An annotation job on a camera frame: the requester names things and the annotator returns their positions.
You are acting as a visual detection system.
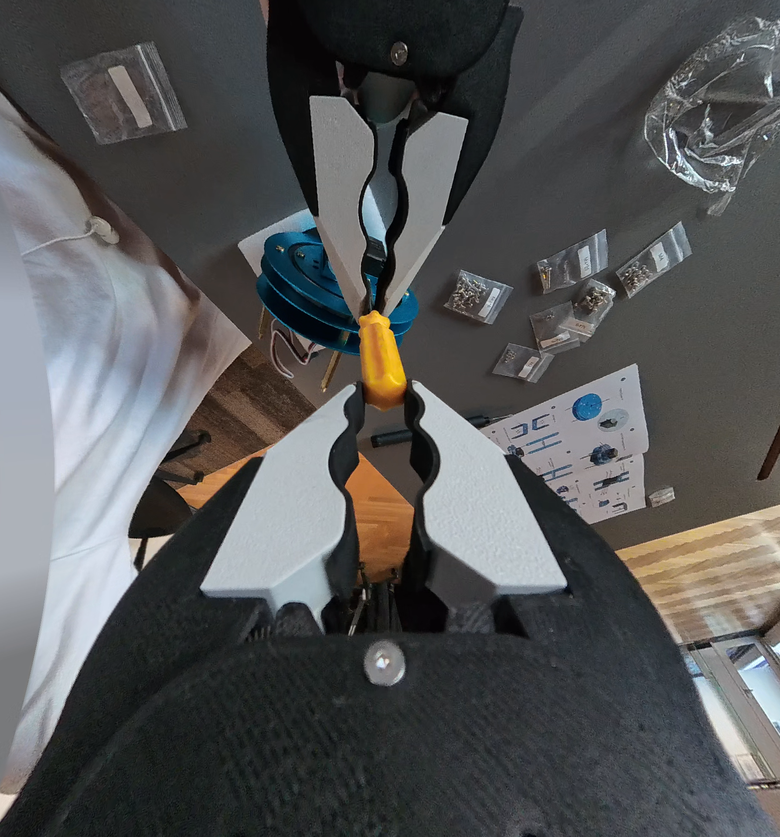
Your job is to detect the clear bag of long screws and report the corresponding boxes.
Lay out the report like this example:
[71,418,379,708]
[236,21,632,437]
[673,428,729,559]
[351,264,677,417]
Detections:
[537,229,610,293]

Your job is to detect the printed instruction sheet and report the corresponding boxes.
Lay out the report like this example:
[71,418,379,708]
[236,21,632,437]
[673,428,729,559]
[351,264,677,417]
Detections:
[480,363,650,526]

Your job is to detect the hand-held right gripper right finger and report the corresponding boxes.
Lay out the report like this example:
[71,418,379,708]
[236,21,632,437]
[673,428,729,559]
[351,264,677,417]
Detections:
[399,380,569,634]

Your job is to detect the white cord with bead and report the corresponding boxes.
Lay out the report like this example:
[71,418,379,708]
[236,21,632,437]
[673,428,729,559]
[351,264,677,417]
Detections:
[20,217,121,257]

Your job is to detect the blue round servo base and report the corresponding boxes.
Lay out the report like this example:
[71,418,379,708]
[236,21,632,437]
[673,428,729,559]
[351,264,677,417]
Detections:
[255,229,420,393]

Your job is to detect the yellow handled screwdriver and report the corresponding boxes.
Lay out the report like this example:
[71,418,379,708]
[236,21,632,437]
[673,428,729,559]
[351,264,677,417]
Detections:
[357,310,408,412]

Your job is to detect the crumpled clear plastic wrap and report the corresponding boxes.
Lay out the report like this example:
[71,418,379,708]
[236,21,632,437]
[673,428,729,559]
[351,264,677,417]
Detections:
[644,10,780,217]

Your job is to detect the clear bag of short screws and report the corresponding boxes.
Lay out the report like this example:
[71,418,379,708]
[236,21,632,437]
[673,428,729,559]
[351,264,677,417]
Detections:
[443,270,514,324]

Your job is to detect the clear bag of tiny nuts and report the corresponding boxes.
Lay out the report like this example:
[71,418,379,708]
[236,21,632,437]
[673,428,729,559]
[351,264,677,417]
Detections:
[492,343,554,383]

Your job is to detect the empty clear zip bag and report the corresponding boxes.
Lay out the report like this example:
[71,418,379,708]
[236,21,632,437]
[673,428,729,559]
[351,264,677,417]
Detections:
[59,42,188,146]

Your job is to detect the black precision screwdriver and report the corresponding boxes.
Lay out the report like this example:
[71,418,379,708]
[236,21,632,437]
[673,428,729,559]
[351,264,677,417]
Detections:
[370,411,514,449]

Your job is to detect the white foam block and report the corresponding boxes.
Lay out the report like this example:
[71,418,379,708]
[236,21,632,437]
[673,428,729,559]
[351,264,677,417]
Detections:
[237,208,338,262]

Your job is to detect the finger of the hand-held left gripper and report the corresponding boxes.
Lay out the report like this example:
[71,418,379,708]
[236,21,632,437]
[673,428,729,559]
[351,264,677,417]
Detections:
[377,110,469,316]
[309,96,379,320]

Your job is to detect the red white servo cable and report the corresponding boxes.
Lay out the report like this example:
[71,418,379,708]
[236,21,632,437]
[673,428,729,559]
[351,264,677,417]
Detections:
[269,323,319,379]

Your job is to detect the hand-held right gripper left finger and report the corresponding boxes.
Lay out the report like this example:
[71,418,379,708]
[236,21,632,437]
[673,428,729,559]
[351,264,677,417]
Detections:
[200,383,366,634]

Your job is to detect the clear bag of few screws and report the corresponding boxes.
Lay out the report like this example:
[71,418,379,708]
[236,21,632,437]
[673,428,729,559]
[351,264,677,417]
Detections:
[529,302,593,355]

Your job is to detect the clear bag of hex nuts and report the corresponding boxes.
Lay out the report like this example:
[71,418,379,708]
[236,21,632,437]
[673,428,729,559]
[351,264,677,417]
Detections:
[615,221,693,300]

